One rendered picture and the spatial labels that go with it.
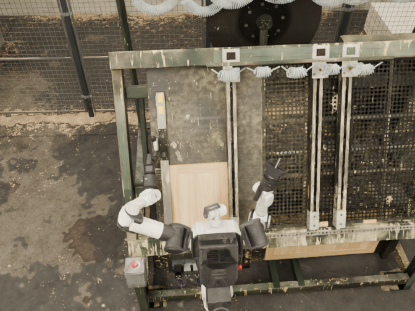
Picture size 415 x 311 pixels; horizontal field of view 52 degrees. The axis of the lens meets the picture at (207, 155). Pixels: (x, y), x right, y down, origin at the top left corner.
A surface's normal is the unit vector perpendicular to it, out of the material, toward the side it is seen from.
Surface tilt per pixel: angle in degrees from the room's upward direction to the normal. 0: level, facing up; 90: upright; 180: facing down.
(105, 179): 0
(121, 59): 60
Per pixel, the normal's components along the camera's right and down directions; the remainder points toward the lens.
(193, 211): 0.07, 0.25
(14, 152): 0.00, -0.71
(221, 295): 0.03, -0.39
